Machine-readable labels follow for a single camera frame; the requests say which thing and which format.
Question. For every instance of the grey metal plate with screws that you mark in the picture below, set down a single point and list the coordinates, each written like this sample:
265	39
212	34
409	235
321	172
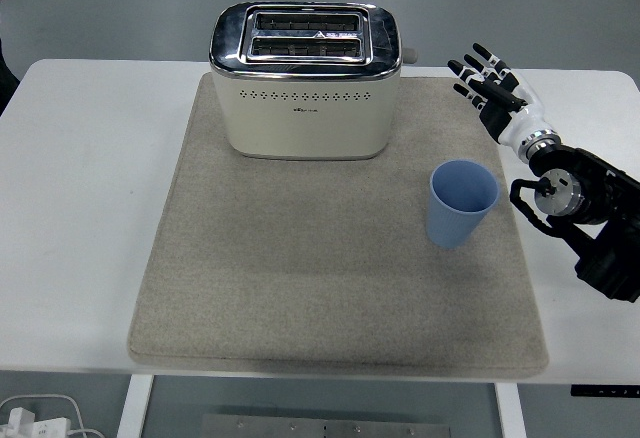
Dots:
325	428

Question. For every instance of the beige fabric table mat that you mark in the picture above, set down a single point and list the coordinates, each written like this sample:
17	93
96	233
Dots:
300	268

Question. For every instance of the white table leg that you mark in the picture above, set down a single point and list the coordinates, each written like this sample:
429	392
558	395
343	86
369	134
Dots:
134	408
511	413

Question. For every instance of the blue ribbed water cup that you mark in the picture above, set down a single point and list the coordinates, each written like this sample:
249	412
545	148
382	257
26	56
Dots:
450	223

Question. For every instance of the white power strip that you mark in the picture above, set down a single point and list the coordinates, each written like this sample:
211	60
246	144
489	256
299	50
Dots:
42	428

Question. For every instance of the cream chrome two-slot toaster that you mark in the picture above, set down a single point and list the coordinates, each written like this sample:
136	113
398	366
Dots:
305	118

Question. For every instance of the black table control panel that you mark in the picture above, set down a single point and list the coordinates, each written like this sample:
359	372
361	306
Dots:
605	391

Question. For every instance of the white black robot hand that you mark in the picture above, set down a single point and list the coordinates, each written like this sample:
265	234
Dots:
522	108

